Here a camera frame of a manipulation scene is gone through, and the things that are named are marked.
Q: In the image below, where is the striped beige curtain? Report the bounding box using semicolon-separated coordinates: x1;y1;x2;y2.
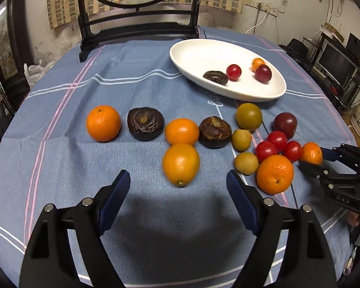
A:
46;0;249;30

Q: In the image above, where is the smooth oval orange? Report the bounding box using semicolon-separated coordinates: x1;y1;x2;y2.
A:
162;143;201;187

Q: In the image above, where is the white cable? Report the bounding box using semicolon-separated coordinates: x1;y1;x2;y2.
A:
244;0;289;44

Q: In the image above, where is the blue striped tablecloth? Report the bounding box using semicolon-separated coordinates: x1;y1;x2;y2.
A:
0;25;360;288

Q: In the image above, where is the white oval plate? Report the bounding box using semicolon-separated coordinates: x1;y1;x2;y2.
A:
170;39;287;102

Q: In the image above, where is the dark mushroom, middle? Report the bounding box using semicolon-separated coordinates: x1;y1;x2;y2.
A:
198;116;232;149

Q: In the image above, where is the dark mushroom on plate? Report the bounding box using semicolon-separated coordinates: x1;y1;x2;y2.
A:
203;70;229;86

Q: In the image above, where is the computer monitor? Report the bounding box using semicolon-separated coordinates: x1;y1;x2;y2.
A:
317;42;359;85

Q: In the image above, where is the black wooden round screen stand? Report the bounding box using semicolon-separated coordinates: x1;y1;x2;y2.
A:
77;0;202;62

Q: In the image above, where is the person's right hand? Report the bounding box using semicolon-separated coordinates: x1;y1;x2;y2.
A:
347;210;360;227

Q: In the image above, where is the yellow green plum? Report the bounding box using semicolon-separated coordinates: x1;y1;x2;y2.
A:
235;102;263;132

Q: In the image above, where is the bumpy large orange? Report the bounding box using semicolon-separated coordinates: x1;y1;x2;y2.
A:
256;155;294;195

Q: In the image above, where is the small yellow fruit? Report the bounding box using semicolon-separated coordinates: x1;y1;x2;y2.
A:
234;152;259;175
231;129;252;152

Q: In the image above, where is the red cherry tomato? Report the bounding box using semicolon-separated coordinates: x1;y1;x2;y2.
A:
267;131;288;152
226;64;242;82
283;141;303;163
255;141;278;163

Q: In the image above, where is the black hat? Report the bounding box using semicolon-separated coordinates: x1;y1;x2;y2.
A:
278;38;312;58

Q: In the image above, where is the white plastic bag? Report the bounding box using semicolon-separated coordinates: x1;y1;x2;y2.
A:
23;62;54;91

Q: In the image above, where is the black speaker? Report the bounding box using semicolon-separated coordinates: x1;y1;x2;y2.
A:
346;33;360;57

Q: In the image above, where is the dark mushroom, left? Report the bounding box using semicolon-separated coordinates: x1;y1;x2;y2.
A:
127;107;165;141

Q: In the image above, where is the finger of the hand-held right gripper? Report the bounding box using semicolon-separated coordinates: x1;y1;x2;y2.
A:
298;161;331;184
320;145;353;163

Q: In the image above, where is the dark red plum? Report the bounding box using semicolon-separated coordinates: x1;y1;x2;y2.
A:
255;64;272;83
272;112;298;138

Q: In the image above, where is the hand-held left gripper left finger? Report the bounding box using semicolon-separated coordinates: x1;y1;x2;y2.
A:
19;170;131;288

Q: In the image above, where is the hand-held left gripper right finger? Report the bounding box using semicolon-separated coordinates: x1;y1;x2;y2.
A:
226;170;338;288

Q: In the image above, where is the cardboard box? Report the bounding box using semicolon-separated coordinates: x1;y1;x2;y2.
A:
349;101;360;140

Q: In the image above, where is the smooth round orange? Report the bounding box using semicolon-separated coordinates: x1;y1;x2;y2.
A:
165;118;200;146

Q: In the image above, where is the white wall power outlet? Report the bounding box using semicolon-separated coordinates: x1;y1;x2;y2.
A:
245;0;279;17

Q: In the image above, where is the dark wooden cabinet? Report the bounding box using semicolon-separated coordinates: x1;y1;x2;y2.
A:
0;0;33;111

